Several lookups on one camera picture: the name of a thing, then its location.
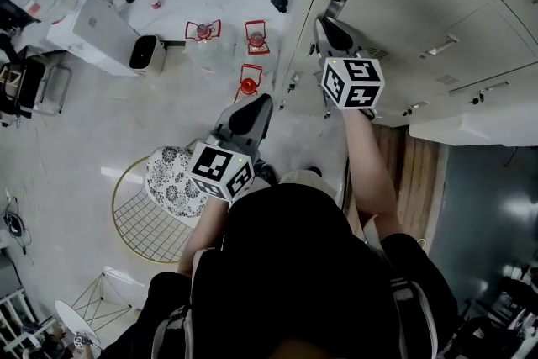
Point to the beige bin with black top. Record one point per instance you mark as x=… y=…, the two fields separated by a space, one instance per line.
x=145 y=54

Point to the white metal locker cabinet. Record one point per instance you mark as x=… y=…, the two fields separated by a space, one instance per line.
x=420 y=12

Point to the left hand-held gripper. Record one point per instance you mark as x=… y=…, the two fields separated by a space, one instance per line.
x=214 y=168

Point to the small red-capped bottle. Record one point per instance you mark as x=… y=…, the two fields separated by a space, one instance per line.
x=156 y=4

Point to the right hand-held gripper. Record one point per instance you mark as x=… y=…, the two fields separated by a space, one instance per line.
x=357 y=84

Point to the small black floor item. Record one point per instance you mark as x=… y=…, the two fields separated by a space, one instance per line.
x=279 y=3

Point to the white water dispenser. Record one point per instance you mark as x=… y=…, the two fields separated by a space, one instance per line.
x=94 y=29

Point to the white round side table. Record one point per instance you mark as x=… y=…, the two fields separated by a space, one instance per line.
x=75 y=321

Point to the black folding chair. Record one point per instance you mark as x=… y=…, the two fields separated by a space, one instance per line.
x=25 y=84

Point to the black and white patterned cushion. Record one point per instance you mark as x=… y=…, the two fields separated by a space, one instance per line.
x=170 y=185

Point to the person's left forearm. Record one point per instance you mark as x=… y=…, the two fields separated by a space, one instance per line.
x=206 y=227

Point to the person's black shirt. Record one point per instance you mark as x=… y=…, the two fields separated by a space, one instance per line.
x=294 y=265

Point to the person's right forearm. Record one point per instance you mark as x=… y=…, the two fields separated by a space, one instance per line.
x=372 y=172

